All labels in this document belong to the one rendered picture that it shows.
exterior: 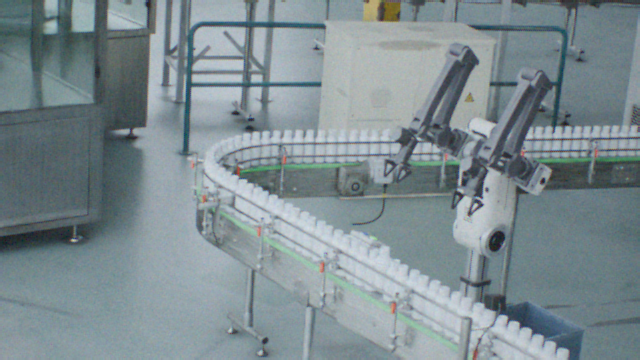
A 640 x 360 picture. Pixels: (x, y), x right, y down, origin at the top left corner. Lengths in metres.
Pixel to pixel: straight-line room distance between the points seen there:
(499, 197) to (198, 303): 2.43
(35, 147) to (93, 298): 1.03
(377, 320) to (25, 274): 3.20
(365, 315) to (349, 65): 4.20
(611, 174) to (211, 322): 2.38
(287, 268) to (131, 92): 5.00
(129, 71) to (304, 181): 3.81
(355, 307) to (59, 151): 3.23
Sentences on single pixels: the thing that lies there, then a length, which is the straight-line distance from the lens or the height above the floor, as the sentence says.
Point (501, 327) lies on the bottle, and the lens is 4.63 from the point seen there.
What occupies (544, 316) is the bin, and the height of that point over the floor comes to 0.92.
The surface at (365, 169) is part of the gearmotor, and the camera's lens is 6.71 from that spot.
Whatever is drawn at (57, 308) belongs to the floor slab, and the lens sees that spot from 7.35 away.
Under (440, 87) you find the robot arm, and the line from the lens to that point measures 5.64.
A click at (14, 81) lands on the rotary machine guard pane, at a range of 7.77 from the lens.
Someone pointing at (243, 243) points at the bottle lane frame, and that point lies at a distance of 5.79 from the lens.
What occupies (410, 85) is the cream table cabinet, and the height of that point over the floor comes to 0.84.
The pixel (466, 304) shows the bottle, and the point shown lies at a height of 1.15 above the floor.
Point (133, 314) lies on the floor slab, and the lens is 7.29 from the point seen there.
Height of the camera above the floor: 2.96
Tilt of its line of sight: 18 degrees down
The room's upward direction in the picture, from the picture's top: 5 degrees clockwise
